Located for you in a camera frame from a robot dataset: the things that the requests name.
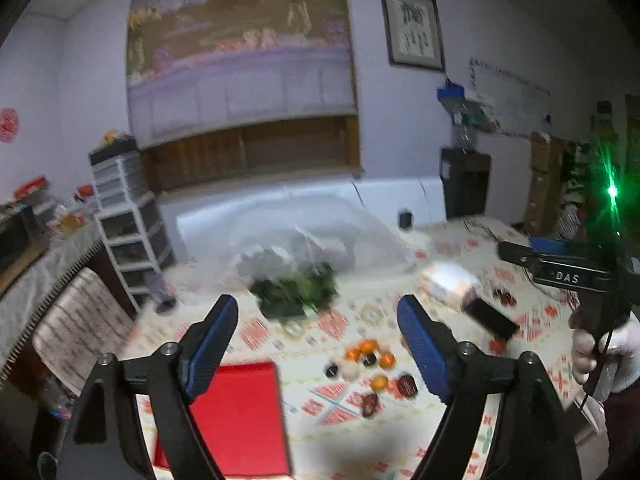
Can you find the white cylindrical chunk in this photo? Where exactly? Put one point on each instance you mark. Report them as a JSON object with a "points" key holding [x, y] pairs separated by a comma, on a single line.
{"points": [[350, 370]]}

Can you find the yellow item on drawers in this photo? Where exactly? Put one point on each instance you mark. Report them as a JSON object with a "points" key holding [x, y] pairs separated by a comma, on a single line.
{"points": [[112, 136]]}

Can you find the wall whiteboard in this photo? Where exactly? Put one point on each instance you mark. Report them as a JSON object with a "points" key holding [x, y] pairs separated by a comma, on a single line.
{"points": [[515, 97]]}

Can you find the chair with patterned cover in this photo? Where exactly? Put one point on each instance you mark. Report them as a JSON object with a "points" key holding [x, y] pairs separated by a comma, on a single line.
{"points": [[80, 320]]}

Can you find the black water dispenser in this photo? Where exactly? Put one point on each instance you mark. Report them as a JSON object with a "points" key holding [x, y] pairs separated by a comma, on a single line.
{"points": [[465, 185]]}

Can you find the stacked cardboard boxes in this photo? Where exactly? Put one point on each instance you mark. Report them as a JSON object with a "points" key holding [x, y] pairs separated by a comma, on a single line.
{"points": [[545, 180]]}

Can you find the side table with fringed cloth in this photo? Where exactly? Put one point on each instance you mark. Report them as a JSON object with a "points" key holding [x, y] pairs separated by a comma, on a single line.
{"points": [[45, 280]]}

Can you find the red cardboard box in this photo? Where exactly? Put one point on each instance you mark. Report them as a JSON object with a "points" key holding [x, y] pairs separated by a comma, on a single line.
{"points": [[240, 420]]}

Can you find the white low cabinet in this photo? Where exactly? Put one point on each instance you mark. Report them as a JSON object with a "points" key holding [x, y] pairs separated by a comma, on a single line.
{"points": [[310, 200]]}

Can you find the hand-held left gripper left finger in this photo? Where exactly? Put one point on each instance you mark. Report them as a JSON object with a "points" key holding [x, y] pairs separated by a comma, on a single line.
{"points": [[216, 342]]}

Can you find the small grey drawer unit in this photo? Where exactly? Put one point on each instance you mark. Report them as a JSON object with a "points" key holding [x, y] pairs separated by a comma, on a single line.
{"points": [[120, 175]]}

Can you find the large white drawer unit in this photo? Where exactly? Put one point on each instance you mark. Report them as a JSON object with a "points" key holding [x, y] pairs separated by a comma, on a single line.
{"points": [[137, 250]]}

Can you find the small black box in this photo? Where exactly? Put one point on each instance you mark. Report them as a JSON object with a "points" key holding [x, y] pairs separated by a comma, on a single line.
{"points": [[406, 220]]}

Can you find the person's right hand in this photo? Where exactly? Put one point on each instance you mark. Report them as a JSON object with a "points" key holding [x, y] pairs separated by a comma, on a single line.
{"points": [[622, 355]]}

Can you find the covered plate of greens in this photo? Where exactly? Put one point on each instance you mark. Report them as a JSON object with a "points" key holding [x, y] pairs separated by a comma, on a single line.
{"points": [[262, 262]]}

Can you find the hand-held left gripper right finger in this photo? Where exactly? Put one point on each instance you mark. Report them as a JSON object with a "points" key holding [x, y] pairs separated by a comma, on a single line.
{"points": [[424, 347]]}

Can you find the white mesh food cover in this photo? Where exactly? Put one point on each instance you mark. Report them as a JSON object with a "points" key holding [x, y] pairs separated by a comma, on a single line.
{"points": [[320, 230]]}

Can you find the grey phone stand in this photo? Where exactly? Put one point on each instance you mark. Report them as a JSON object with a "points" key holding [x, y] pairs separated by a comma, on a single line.
{"points": [[162, 295]]}

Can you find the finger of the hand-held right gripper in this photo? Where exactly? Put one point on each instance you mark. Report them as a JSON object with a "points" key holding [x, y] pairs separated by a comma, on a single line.
{"points": [[565, 276], [547, 244]]}

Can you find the black smartphone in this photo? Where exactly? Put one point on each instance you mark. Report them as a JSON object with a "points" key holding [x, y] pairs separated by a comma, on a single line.
{"points": [[492, 319]]}

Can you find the black microwave oven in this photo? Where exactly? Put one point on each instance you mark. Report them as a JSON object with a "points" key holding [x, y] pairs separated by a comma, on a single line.
{"points": [[15, 240]]}

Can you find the small orange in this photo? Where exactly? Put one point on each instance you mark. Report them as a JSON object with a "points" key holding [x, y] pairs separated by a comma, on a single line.
{"points": [[368, 346], [352, 354], [379, 383], [387, 360]]}

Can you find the landscape print roller blind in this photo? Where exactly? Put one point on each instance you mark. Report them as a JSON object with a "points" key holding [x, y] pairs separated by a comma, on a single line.
{"points": [[240, 50]]}

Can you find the patterned tablecloth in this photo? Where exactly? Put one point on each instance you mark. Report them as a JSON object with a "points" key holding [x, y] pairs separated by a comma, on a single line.
{"points": [[360, 320]]}

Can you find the leafy green vegetables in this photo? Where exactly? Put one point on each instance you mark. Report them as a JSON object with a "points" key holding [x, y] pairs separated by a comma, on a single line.
{"points": [[295, 290]]}

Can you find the dark brown chestnut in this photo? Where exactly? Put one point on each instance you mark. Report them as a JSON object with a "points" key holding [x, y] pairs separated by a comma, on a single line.
{"points": [[370, 359], [331, 371]]}

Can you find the red date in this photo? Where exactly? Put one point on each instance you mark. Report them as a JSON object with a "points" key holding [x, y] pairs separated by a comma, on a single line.
{"points": [[370, 404], [504, 296], [406, 386]]}

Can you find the blue capped water bottle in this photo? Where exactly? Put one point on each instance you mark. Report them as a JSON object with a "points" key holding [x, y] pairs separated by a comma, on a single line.
{"points": [[460, 115]]}

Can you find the wooden window frame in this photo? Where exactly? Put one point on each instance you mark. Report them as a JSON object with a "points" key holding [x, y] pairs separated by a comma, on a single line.
{"points": [[250, 152]]}

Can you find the red paper-cut wall decoration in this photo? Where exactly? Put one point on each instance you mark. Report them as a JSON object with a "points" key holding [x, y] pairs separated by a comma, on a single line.
{"points": [[7, 125]]}

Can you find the framed wall picture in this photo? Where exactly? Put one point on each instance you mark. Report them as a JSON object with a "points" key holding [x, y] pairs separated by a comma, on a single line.
{"points": [[412, 27]]}

